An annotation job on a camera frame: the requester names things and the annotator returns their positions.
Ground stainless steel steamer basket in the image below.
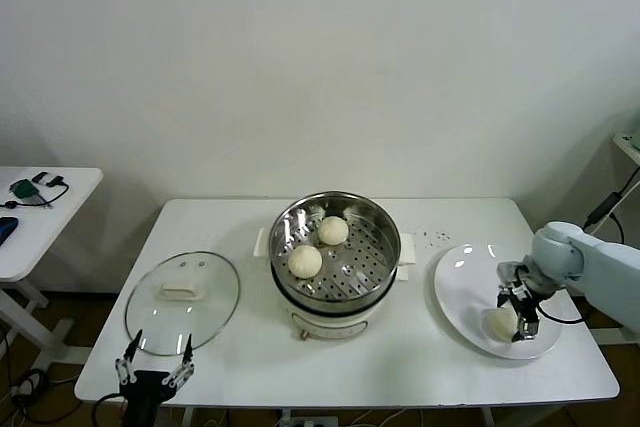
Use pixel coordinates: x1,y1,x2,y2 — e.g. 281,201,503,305
268,190,403,311

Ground small green device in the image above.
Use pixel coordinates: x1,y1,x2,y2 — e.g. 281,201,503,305
9,179,40,203

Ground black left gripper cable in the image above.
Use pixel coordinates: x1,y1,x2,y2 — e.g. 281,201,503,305
91,392,126,427

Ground floor cables with white plug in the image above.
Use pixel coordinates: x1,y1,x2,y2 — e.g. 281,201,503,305
7,366,52,413

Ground dark blue object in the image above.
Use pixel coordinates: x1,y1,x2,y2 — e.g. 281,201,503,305
0,215,20,248

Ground black power adapter cable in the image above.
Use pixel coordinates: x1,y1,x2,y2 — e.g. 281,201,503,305
582,166,640,248

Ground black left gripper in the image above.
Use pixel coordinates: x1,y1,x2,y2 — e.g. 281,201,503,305
114,330,196,427

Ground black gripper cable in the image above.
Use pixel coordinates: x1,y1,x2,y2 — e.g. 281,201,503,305
91,392,126,427
538,309,587,325

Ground white shelf stand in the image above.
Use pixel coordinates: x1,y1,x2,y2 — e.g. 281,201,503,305
585,130,640,348

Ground white power strip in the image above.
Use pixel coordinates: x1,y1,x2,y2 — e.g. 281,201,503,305
287,414,339,427

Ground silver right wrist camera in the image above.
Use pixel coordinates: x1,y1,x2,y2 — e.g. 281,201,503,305
497,260,525,289

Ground white steamed baozi bun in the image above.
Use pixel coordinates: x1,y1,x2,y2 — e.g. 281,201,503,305
287,244,324,279
480,307,521,344
318,215,350,247

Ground white electric cooker pot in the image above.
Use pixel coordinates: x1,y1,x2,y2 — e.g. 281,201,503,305
253,226,419,343

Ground thin black cable with plug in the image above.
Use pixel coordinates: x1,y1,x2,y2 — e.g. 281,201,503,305
0,175,70,211

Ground white side table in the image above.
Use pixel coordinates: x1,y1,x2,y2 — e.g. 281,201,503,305
0,166,105,373

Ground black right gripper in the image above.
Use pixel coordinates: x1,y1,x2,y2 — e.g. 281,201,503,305
496,279,544,344

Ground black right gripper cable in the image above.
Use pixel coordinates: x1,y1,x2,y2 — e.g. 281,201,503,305
538,309,587,325

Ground glass lid with cream handle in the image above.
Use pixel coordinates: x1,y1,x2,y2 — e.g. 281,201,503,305
123,250,242,357

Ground white round plate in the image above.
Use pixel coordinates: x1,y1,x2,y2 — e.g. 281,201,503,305
432,242,564,361

